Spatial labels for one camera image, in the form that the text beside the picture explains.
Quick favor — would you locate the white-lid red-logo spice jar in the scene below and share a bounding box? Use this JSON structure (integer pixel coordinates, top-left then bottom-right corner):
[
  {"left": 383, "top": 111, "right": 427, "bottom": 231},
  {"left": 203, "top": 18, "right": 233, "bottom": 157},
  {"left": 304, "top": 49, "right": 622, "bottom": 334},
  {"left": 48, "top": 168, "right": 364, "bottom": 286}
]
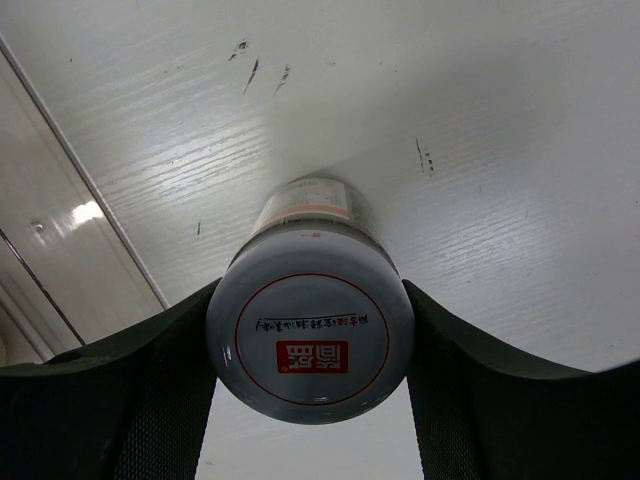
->
[{"left": 206, "top": 177, "right": 415, "bottom": 425}]

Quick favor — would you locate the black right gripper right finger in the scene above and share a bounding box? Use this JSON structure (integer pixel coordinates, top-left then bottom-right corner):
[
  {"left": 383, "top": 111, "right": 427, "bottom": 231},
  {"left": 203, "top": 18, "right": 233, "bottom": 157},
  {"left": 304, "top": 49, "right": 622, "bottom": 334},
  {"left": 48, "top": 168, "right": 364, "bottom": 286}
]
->
[{"left": 404, "top": 281, "right": 639, "bottom": 479}]

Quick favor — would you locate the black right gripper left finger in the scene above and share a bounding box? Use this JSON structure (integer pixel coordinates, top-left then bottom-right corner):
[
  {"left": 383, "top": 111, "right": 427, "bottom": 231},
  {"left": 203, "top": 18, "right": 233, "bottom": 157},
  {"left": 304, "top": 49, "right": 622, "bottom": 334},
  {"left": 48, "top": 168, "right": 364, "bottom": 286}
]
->
[{"left": 1, "top": 283, "right": 217, "bottom": 479}]

